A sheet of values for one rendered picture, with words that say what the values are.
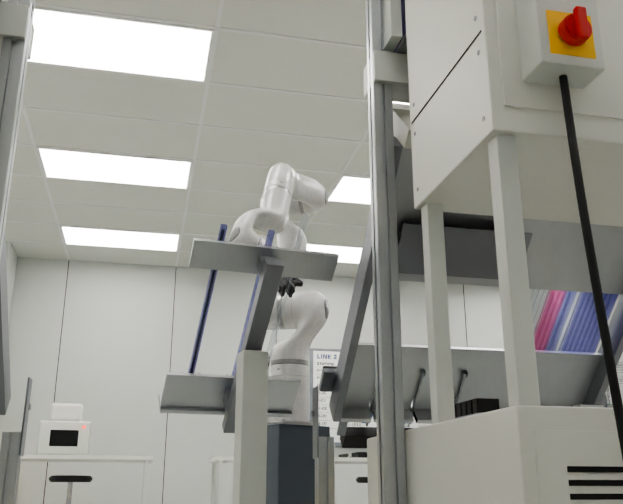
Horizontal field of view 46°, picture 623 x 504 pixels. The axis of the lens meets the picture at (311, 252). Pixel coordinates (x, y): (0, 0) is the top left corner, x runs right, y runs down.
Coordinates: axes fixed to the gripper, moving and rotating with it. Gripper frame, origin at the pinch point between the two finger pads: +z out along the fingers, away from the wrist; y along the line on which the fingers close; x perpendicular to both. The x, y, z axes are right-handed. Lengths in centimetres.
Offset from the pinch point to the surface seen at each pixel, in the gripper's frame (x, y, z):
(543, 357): 2, 62, 26
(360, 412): 23.2, 19.0, 19.9
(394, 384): -7, 4, 61
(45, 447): 329, -47, -422
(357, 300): -8.3, 8.8, 25.1
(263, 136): 19, 79, -361
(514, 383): -26, 1, 95
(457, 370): 8.8, 40.7, 22.6
